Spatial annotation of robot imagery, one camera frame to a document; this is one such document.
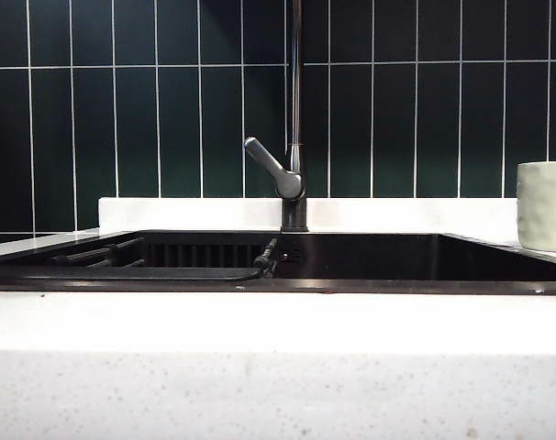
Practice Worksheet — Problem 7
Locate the pale green ceramic mug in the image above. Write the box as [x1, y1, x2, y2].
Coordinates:
[516, 160, 556, 254]

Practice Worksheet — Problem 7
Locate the black kitchen sink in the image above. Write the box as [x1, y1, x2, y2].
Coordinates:
[0, 228, 556, 295]

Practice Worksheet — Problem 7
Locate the white backsplash ledge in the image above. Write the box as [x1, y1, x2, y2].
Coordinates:
[97, 196, 520, 233]

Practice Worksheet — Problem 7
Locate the black sink rod fitting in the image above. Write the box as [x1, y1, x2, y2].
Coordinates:
[251, 236, 279, 279]

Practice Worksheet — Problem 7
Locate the grey faucet lever handle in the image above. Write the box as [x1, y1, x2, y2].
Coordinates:
[242, 136, 306, 200]

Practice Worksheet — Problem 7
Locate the dark metal faucet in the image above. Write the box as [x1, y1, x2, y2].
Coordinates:
[278, 0, 310, 233]

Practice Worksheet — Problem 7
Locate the black sink drain rack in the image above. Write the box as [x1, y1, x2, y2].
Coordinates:
[23, 237, 263, 281]

